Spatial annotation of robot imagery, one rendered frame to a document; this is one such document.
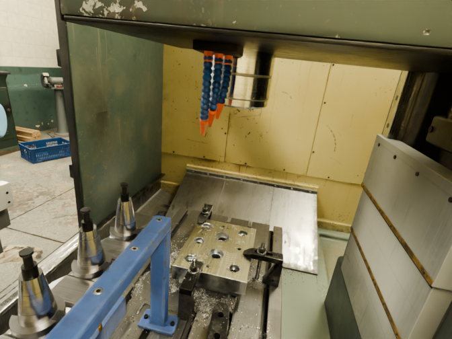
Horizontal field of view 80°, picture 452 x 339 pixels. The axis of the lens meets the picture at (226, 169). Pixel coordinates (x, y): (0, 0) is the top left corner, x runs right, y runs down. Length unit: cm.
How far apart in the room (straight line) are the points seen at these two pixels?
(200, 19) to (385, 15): 21
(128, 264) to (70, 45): 85
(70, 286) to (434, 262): 62
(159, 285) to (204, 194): 109
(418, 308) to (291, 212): 114
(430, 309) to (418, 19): 50
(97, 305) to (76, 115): 85
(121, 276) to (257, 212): 126
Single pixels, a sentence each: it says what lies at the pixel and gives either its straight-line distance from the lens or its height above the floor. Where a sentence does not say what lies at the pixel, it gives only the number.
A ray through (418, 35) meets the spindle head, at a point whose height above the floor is 162.
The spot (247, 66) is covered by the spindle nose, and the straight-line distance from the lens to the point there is 61.
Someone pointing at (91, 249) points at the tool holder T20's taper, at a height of 126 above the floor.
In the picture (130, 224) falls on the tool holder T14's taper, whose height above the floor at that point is 124.
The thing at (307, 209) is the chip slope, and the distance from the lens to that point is 176.
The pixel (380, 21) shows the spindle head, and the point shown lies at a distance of 37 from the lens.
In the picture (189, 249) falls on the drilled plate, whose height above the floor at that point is 99.
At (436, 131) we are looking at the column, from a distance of 80.
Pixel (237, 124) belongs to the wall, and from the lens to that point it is 174.
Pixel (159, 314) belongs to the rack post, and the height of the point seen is 95.
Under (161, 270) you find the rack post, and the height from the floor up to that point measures 109.
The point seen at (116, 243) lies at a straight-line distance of 60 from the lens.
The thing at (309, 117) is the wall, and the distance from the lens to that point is 171.
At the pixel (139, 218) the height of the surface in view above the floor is 122.
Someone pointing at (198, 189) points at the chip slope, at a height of 79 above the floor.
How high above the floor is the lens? 156
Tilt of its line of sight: 21 degrees down
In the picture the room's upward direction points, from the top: 6 degrees clockwise
